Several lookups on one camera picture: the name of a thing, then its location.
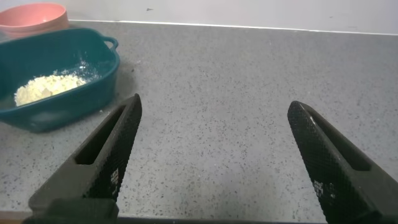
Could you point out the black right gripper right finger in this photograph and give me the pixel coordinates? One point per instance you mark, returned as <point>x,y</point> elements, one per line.
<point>335,174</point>

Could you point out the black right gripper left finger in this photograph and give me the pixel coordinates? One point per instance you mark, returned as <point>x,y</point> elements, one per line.
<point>102,161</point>

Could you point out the white powder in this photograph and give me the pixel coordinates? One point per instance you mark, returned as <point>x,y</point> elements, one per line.
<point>46,88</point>

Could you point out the pink bowl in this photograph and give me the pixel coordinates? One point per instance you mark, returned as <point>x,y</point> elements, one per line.
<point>31,17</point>

